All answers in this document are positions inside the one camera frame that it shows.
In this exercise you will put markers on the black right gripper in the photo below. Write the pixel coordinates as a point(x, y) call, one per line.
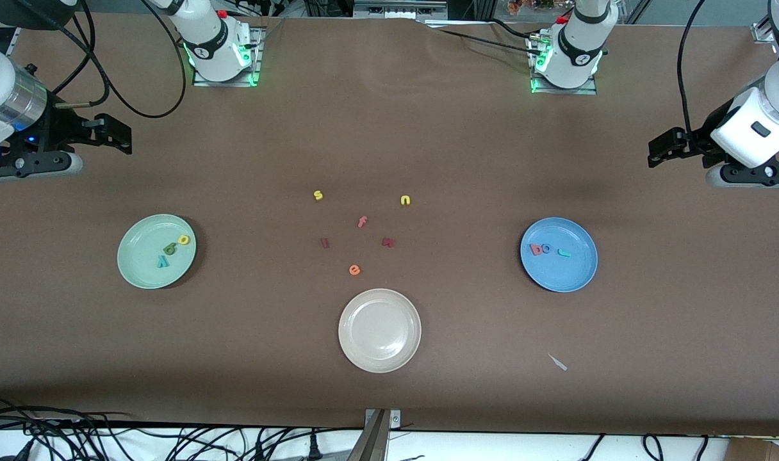
point(61, 126)

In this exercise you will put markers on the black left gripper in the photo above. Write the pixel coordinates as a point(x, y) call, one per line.
point(698, 139)

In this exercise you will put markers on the green foam letter b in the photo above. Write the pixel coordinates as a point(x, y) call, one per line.
point(170, 248)

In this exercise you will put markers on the yellow foam letter d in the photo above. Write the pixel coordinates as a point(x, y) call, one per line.
point(184, 240)

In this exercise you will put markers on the teal foam letter y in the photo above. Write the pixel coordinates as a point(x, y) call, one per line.
point(163, 260)

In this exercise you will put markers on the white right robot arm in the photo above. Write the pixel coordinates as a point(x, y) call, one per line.
point(210, 45)

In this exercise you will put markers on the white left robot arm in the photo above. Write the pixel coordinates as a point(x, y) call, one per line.
point(575, 45)

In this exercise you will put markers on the green plate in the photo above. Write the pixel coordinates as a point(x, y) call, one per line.
point(139, 256)

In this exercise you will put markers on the blue plate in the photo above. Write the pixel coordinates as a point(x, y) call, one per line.
point(565, 272)

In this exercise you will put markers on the orange decoration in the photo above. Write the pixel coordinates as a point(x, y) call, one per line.
point(530, 5)

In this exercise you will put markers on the small grey paper scrap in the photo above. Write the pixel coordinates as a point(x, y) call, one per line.
point(558, 362)

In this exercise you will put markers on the brown table cover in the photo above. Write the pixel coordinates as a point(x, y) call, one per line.
point(389, 128)

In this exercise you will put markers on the dark red foam letter w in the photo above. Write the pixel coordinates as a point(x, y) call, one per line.
point(389, 242)

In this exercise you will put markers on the cardboard box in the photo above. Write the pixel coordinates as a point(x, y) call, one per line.
point(761, 450)

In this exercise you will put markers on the beige plate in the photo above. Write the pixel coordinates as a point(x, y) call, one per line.
point(380, 330)

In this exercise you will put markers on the grey angled bar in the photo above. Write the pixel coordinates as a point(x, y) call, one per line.
point(371, 443)

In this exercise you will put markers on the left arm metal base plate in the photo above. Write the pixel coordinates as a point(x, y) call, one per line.
point(588, 89)

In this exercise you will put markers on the aluminium corner bracket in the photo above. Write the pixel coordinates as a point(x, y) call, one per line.
point(760, 32)

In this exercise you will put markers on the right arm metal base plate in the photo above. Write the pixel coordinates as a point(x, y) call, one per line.
point(255, 64)

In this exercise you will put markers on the aluminium frame profile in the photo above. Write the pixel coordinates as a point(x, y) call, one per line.
point(399, 8)

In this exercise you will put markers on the metal table edge bracket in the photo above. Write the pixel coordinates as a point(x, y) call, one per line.
point(394, 419)

